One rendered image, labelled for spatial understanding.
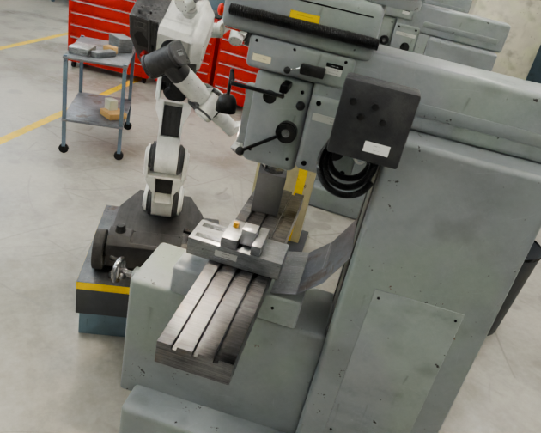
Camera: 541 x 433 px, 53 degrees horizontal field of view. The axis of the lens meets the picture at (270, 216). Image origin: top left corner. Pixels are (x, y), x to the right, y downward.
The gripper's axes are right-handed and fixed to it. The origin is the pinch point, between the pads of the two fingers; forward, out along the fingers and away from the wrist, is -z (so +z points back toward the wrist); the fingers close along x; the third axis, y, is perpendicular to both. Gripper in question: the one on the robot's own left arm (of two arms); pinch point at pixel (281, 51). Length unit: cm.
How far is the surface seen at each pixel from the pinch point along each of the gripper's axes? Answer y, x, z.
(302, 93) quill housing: -69, 67, 15
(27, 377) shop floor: -162, -85, 61
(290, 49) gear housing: -61, 74, 24
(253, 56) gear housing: -62, 66, 33
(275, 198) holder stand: -76, 2, -9
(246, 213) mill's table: -83, -6, 0
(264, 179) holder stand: -70, 5, -1
